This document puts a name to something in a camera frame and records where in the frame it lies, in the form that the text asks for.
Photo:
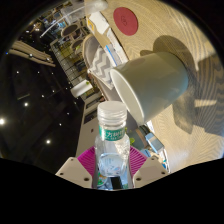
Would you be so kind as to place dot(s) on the group of ceiling lights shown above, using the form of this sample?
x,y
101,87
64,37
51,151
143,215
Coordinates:
x,y
26,104

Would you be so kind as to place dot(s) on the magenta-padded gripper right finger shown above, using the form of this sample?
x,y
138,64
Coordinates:
x,y
151,171

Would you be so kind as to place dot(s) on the clear plastic water bottle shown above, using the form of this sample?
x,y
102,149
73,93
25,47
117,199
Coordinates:
x,y
111,146

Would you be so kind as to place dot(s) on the flat round red coaster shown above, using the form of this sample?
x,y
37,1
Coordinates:
x,y
125,21

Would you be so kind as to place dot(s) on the white mug with green print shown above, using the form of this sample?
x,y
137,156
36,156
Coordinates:
x,y
156,83

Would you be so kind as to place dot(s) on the white box with blue stripe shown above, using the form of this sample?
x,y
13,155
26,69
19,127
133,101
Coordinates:
x,y
110,55

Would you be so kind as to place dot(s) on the group of dining chairs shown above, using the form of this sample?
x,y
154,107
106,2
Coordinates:
x,y
70,30

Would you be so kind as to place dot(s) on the grey upholstered sofa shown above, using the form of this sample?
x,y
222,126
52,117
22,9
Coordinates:
x,y
89,50

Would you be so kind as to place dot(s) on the white round pillar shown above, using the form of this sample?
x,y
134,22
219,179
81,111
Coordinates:
x,y
81,88

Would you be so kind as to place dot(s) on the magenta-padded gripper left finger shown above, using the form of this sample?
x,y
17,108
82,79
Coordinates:
x,y
71,171

